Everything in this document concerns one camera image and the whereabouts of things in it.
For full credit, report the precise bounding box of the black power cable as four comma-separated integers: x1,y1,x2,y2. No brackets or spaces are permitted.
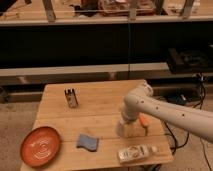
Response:
159,74,213,171

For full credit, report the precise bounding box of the orange carrot toy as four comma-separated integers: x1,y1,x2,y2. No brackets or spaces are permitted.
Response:
139,114,149,128

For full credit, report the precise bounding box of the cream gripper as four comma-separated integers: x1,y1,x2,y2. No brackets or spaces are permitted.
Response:
121,119,148,138

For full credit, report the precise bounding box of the wooden table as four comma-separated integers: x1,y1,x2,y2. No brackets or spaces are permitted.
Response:
19,78,175,171

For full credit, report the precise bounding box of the blue sponge cloth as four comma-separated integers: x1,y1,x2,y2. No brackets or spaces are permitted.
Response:
76,134,99,152

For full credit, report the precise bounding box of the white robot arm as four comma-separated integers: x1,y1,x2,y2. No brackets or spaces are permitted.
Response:
121,82,213,143

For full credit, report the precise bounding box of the orange ceramic plate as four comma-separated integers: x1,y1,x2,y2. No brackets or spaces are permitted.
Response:
20,126,61,167

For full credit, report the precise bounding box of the white plastic bottle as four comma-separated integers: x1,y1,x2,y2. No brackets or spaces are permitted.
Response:
117,144,158,163

